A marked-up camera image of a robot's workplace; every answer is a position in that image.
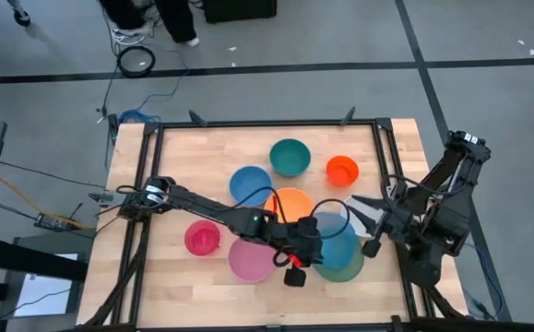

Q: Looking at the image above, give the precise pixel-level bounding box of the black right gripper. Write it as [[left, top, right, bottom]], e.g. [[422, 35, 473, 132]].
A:
[[350, 194, 409, 243]]

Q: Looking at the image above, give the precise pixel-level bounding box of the teal plastic bowl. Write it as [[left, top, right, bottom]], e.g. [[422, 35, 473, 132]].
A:
[[268, 137, 313, 178]]

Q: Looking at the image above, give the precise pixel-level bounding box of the white plastic bowl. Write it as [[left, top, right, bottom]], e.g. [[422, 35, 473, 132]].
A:
[[339, 196, 381, 239]]

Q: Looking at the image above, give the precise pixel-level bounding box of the light blue plastic bowl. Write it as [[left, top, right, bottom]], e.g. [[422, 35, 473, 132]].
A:
[[312, 211, 359, 271]]

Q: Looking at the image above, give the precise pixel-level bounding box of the orange plastic bowl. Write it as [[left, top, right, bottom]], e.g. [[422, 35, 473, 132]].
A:
[[264, 186, 316, 223]]

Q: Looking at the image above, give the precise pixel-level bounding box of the small red-orange plastic bowl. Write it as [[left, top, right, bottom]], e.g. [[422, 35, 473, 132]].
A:
[[326, 155, 361, 188]]

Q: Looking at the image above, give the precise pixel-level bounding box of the green plastic bowl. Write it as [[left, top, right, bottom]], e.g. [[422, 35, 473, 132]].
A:
[[312, 248, 366, 283]]

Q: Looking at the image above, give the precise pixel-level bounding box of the pink plastic bowl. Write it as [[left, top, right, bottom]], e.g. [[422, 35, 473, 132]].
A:
[[227, 237, 277, 283]]

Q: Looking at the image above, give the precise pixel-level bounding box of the small magenta plastic bowl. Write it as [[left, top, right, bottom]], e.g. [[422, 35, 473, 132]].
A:
[[184, 219, 223, 257]]

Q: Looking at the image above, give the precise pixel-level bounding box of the black box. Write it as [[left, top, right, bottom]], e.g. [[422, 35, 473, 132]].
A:
[[201, 0, 278, 24]]

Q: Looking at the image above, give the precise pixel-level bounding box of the black power adapter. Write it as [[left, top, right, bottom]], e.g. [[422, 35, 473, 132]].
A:
[[34, 212, 72, 231]]

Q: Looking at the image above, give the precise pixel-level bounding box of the black side table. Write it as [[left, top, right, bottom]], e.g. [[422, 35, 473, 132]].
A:
[[0, 234, 88, 332]]

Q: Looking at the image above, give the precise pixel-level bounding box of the black chair caster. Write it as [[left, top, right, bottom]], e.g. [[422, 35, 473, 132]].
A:
[[12, 8, 31, 28]]

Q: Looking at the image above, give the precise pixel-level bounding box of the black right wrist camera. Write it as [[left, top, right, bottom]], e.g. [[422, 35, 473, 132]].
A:
[[362, 239, 383, 259]]

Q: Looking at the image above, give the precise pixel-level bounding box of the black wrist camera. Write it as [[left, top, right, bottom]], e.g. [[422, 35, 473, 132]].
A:
[[362, 239, 383, 259], [283, 267, 307, 288]]

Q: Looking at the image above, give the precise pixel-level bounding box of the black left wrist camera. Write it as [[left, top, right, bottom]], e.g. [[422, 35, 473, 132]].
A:
[[283, 267, 307, 288]]

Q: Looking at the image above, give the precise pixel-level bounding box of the black aluminium table frame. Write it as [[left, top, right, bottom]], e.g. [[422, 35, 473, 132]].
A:
[[77, 108, 470, 332]]

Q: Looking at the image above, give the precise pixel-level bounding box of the long blue cable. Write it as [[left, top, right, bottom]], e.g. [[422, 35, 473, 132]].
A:
[[462, 239, 505, 320]]

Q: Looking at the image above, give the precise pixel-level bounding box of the grey metal bracket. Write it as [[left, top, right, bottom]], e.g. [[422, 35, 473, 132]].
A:
[[89, 191, 116, 207]]

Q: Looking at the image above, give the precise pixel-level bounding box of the coiled blue cable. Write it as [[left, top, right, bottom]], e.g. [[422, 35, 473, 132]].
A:
[[118, 109, 161, 125]]

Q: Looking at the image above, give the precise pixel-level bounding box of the coiled black cable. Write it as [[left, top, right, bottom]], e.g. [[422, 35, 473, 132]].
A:
[[116, 44, 157, 78]]

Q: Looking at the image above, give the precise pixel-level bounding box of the white cable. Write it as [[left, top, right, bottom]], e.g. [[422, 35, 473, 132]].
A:
[[111, 27, 146, 46]]

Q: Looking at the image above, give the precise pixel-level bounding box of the yellow cable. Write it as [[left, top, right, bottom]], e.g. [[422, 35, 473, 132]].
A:
[[0, 174, 95, 231]]

